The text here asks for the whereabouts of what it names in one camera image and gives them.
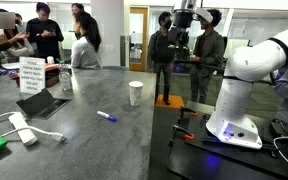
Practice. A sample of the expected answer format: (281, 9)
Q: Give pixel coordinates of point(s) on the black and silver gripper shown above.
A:
(178, 34)

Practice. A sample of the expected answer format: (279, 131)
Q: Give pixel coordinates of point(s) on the white power adapter brick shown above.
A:
(26, 135)

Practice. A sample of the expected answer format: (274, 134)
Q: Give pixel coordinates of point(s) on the white paper cup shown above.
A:
(135, 90)

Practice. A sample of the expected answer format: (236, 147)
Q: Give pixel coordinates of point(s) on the orange framed door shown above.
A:
(138, 38)

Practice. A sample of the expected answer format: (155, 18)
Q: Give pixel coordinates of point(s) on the masked man in dark jacket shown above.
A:
(161, 56)

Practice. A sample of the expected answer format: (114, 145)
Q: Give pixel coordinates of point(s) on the clear plastic water bottle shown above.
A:
(65, 77)

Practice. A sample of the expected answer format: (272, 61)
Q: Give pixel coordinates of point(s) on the man in green jacket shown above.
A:
(209, 50)

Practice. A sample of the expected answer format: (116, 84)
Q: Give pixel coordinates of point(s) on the black orange clamp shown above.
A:
(180, 132)
(184, 110)

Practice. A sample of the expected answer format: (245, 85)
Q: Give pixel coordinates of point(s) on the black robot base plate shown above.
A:
(205, 157)

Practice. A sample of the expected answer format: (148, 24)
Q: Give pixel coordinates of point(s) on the person in black sweater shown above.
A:
(45, 33)

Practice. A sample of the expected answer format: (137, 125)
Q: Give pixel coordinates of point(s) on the woman in white sweater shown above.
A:
(19, 44)

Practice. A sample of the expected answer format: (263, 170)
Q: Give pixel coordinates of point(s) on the person in grey top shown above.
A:
(85, 50)

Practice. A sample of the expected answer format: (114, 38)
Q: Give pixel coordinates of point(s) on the lower black orange clamp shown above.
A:
(180, 132)

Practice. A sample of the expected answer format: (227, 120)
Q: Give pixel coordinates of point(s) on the white printed sign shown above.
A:
(31, 75)

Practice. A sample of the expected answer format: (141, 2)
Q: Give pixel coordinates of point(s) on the white marker with blue cap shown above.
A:
(107, 116)

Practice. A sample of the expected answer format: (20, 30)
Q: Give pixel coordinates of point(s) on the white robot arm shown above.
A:
(228, 121)

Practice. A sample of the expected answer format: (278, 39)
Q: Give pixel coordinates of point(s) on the upper black orange clamp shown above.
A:
(184, 110)

